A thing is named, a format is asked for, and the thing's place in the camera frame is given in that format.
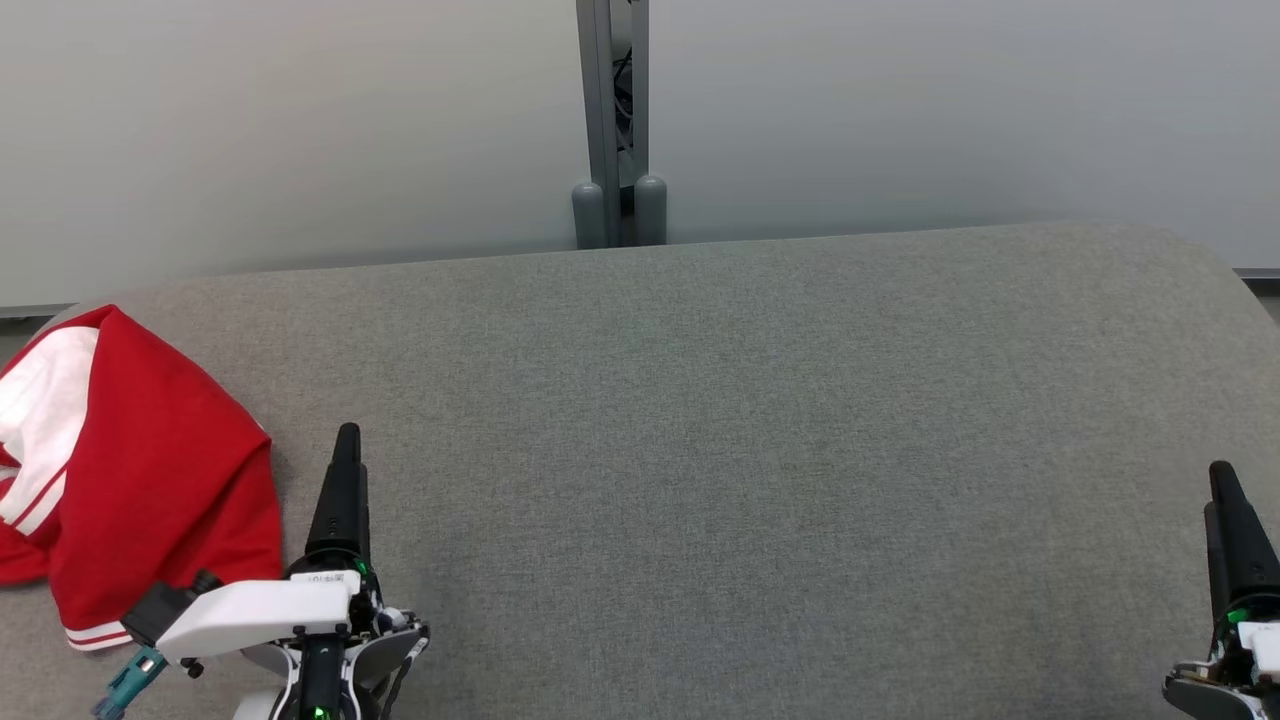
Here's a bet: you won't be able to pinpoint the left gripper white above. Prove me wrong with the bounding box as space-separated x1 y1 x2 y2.
155 422 383 667

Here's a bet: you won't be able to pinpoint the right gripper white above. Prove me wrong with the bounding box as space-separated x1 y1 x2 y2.
1203 460 1280 691

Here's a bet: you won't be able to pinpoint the grey cylindrical post foot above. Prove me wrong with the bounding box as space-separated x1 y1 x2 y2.
634 175 668 246
572 180 607 250

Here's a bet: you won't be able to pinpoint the red white-sleeved jersey shirt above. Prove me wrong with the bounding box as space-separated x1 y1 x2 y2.
0 305 284 653

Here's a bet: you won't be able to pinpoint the left teal-plug camera cable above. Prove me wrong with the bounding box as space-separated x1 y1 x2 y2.
92 645 166 720

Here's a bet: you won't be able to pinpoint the grey partition post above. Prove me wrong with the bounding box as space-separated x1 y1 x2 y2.
576 0 649 247

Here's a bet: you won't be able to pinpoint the left thin black arm cable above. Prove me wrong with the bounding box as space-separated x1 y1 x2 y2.
380 630 423 720

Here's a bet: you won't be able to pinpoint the black cables inside post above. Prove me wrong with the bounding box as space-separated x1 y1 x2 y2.
612 45 637 151

